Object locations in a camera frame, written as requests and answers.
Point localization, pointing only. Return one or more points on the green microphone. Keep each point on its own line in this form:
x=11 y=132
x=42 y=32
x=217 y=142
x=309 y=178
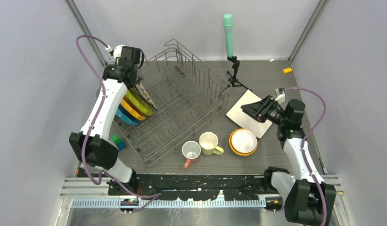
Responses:
x=228 y=26

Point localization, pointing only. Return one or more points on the blue green toy blocks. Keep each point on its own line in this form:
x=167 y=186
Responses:
x=118 y=142

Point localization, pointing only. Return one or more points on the orange bowl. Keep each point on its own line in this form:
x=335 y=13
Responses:
x=235 y=149

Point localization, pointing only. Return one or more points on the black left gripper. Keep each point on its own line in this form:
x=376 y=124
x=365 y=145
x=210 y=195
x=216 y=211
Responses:
x=139 y=81

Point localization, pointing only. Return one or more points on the orange polka dot plate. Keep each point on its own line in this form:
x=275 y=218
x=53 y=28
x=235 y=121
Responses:
x=136 y=114

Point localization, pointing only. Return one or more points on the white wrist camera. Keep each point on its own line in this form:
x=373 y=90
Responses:
x=115 y=52
x=281 y=97

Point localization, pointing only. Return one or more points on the small yellow block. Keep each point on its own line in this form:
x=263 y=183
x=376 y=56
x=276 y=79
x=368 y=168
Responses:
x=287 y=70

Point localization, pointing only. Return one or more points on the green polka dot plate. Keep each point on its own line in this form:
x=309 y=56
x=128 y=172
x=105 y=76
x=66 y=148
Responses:
x=138 y=103

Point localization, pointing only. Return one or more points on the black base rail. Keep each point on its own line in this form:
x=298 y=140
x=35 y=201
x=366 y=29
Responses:
x=199 y=187

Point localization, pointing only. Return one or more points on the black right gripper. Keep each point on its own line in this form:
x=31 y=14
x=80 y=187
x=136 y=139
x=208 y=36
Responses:
x=260 y=108

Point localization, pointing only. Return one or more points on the yellow green mug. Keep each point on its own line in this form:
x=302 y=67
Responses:
x=208 y=142

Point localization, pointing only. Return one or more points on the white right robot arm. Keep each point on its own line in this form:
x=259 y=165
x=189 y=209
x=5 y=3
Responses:
x=307 y=198

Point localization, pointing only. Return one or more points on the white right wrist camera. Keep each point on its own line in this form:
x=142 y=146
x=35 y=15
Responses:
x=281 y=97

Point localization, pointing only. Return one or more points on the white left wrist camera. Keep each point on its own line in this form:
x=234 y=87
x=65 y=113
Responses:
x=115 y=52

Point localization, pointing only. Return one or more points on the blue polka dot plate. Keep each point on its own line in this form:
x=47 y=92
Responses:
x=126 y=117

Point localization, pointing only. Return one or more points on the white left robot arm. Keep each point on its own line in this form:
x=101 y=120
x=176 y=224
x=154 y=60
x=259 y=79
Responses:
x=91 y=145

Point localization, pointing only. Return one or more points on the white bowl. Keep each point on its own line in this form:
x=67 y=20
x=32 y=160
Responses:
x=244 y=141

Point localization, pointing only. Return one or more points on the square floral plate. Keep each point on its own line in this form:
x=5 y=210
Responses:
x=141 y=90

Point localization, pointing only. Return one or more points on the grey wire dish rack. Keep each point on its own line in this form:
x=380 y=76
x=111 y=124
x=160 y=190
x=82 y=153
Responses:
x=187 y=94

